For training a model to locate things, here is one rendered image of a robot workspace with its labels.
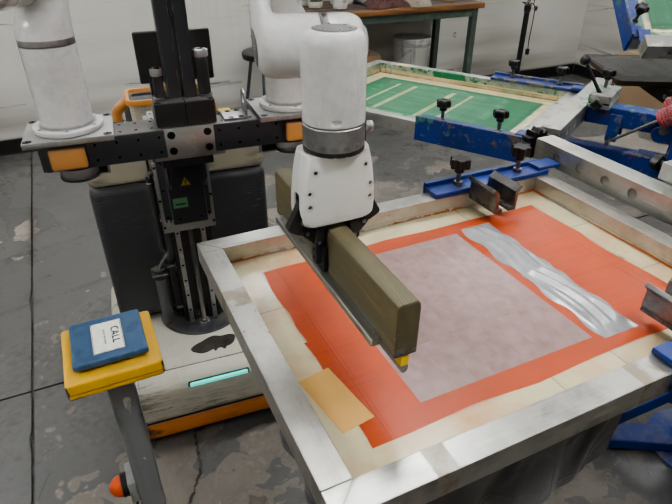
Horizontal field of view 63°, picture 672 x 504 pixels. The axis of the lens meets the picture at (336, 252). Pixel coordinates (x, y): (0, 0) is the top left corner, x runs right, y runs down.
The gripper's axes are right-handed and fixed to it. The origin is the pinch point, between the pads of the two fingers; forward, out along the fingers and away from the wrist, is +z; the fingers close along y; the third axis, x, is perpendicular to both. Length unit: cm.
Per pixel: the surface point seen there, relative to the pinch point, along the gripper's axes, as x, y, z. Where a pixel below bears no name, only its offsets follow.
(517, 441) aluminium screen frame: 29.5, -8.8, 10.7
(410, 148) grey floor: -266, -186, 113
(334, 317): -3.0, -1.5, 14.5
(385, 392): 14.1, -0.9, 14.3
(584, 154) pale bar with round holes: -21, -70, 6
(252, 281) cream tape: -17.8, 7.0, 14.6
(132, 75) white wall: -379, -13, 68
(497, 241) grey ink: -9.7, -38.6, 13.9
